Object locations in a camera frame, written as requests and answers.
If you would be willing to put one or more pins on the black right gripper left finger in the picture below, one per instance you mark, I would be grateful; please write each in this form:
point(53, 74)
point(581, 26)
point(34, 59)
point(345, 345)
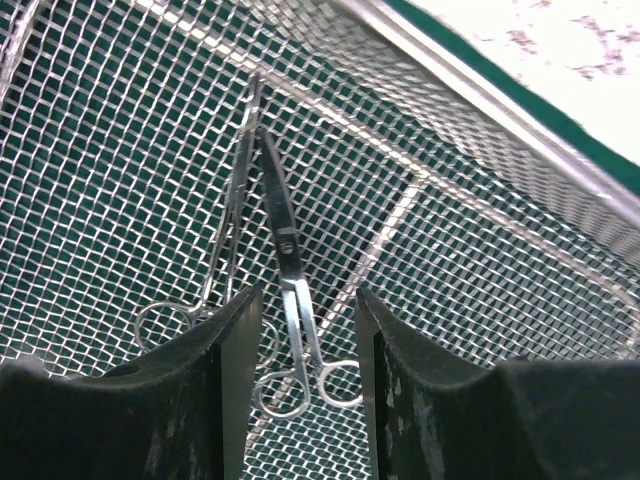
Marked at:
point(180, 411)

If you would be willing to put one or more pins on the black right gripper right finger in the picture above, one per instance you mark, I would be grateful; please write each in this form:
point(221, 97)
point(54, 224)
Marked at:
point(433, 415)

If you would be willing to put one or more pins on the steel surgical scissors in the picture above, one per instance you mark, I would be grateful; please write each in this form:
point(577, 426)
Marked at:
point(302, 331)

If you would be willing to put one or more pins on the steel mesh instrument tray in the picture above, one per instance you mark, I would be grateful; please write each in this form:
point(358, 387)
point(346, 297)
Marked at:
point(450, 250)

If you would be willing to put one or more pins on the dark green surgical cloth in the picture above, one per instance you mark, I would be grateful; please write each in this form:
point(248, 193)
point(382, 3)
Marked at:
point(525, 100)

